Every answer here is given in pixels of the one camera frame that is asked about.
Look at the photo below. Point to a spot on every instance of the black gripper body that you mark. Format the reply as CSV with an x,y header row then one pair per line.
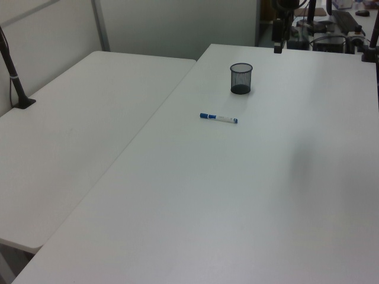
x,y
277,30

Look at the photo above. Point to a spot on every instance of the blue and white marker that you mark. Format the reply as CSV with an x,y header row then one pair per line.
x,y
219,118

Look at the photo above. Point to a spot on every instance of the black monitor stand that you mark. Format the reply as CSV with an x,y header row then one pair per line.
x,y
313,23

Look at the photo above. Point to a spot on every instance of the black mesh pen cup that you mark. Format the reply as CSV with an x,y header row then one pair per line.
x,y
241,77

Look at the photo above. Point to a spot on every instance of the black electronics box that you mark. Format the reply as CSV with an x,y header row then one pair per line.
x,y
328,43

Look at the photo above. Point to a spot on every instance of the black computer keyboard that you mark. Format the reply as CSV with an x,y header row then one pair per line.
x,y
346,21

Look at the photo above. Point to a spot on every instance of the emergency stop button box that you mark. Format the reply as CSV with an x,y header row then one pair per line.
x,y
357,34

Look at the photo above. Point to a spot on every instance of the black computer mouse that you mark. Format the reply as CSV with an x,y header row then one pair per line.
x,y
362,13

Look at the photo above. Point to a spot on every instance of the white side table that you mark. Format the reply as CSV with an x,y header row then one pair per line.
x,y
74,124

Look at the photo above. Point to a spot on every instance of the black camera stand clamp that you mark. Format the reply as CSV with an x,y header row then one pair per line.
x,y
370,51

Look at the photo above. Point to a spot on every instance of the grey metal partition post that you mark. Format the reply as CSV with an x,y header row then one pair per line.
x,y
100,23

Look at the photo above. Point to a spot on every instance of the black camera stand pole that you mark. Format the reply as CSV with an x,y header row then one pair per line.
x,y
11,71

